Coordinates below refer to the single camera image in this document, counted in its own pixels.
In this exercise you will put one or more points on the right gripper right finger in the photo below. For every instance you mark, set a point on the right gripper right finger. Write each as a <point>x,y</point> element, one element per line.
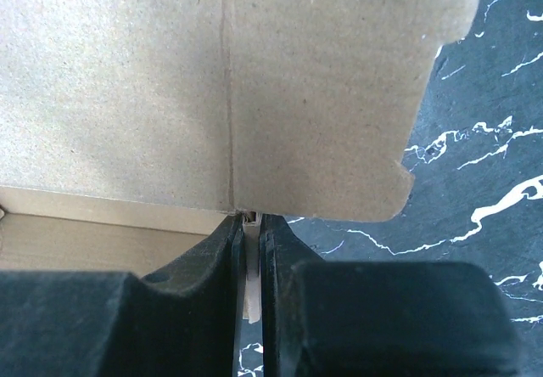
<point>322,318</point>

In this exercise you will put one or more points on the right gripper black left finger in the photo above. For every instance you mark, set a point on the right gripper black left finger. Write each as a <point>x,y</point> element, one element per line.
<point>180,320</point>

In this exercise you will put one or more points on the brown cardboard box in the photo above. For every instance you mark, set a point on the brown cardboard box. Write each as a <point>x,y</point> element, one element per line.
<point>130,126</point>

